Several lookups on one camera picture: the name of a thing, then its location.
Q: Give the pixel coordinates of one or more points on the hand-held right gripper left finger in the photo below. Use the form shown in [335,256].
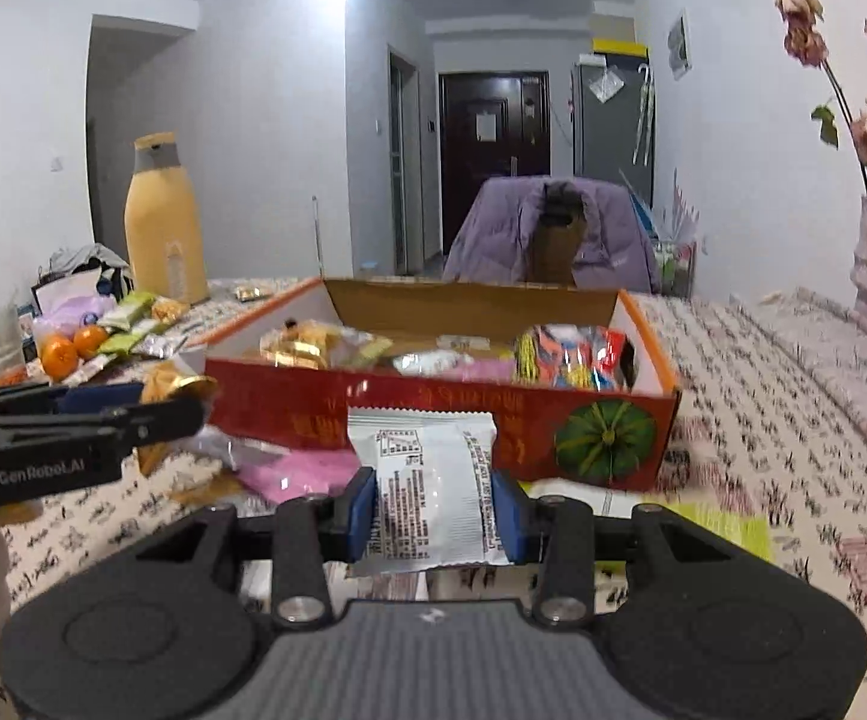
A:
[364,517]

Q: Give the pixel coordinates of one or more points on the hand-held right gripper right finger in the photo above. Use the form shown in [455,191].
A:
[508,521]

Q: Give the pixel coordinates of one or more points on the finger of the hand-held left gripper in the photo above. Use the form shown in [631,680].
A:
[171,416]
[103,395]

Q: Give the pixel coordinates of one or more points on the golden snack packet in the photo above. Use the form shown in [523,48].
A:
[171,382]
[294,349]

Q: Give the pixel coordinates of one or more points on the white brown-edged snack packet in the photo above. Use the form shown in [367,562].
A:
[208,487]

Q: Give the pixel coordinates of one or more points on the pink snack packet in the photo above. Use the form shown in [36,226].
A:
[489,371]
[291,476]

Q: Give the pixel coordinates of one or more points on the orange cardboard box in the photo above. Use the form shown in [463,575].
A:
[441,399]

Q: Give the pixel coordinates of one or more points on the large orange snack packet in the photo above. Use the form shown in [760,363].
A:
[527,356]

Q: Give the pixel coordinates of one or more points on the blue shiny snack packet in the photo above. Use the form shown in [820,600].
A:
[591,360]

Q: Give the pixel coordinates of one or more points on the small white snack packet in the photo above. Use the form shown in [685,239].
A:
[162,345]
[92,369]

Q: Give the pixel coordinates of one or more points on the mandarin orange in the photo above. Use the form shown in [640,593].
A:
[92,341]
[58,358]

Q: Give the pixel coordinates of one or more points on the small green snack packet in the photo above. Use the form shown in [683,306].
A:
[129,309]
[129,341]

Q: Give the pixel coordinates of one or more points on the purple tissue pack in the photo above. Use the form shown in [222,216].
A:
[77,311]

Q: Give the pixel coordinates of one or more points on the small orange cookie packet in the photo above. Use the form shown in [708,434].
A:
[171,310]

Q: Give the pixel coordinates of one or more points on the dark clothes pile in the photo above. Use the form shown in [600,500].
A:
[84,262]

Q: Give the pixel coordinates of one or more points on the small clear nut packet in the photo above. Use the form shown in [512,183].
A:
[253,293]

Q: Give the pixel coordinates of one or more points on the yellow thermos bottle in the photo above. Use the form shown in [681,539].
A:
[167,240]

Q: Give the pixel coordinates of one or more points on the white pole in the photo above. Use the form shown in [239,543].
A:
[318,240]

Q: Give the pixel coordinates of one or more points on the brown wooden chair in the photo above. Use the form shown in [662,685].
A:
[553,255]

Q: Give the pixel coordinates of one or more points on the purple jacket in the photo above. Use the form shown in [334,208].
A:
[493,240]

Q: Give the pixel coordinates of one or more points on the dark entrance door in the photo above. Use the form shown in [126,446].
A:
[463,202]

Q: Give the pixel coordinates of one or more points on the grey interior door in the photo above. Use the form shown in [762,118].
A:
[401,165]

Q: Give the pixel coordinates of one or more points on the grey refrigerator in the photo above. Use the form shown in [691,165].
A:
[606,142]

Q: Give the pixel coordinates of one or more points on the white paper door notice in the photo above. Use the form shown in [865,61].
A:
[486,129]

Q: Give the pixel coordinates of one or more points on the white umbrella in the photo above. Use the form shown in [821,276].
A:
[643,112]

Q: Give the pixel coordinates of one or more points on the clear plastic pouch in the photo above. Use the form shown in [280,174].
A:
[606,86]

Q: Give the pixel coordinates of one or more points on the yellow box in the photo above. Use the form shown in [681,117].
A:
[621,47]

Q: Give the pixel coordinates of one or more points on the wall picture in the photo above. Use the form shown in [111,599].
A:
[678,45]

